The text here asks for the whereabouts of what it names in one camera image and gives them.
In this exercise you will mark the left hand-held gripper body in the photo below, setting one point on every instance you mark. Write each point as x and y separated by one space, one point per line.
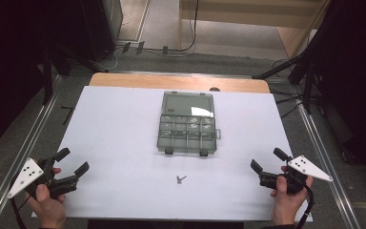
28 173

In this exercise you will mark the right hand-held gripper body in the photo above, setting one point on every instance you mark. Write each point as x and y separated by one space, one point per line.
305 167

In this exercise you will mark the small grey metal part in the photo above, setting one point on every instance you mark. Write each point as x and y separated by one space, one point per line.
181 179

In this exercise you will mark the clear grey compartment box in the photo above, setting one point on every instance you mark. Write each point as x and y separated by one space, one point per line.
187 127

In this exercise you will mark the person's left hand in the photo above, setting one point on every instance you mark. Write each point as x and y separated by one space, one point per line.
49 211

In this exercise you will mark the person's right hand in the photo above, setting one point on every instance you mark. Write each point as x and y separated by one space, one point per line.
287 206

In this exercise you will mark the white table sheet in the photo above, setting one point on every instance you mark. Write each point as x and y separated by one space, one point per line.
114 143

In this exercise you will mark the black metal stand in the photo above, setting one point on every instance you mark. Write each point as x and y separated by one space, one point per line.
47 79
308 89

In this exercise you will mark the black curtain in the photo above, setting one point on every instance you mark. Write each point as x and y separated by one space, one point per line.
359 63
12 47

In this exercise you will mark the black floor plug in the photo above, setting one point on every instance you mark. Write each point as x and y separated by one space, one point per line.
140 47
165 49
126 47

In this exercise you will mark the dark cabinet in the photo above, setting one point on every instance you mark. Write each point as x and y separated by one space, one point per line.
101 25

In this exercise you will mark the metal floor rail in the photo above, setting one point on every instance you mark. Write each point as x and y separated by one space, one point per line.
22 152
324 162

